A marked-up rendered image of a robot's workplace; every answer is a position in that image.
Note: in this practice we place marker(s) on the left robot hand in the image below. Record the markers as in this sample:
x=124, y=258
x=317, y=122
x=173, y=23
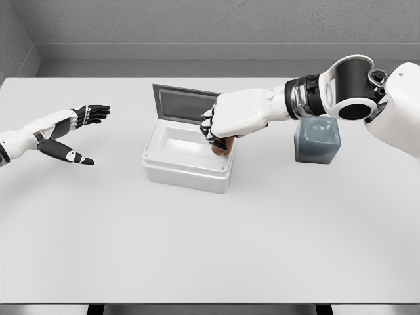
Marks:
x=62, y=126

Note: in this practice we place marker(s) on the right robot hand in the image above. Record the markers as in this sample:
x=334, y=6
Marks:
x=236, y=113

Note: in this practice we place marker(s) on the brown cylindrical cup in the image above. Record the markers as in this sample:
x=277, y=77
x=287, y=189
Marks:
x=222, y=147

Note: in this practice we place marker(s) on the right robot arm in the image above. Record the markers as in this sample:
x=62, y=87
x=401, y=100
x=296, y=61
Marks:
x=354, y=95

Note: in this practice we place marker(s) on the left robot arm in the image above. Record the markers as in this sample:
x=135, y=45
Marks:
x=10, y=142

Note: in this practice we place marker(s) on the white box with hinged lid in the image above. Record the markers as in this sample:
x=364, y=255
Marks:
x=187, y=154

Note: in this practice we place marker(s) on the grey-blue cube container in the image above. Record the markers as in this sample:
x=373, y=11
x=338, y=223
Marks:
x=316, y=139

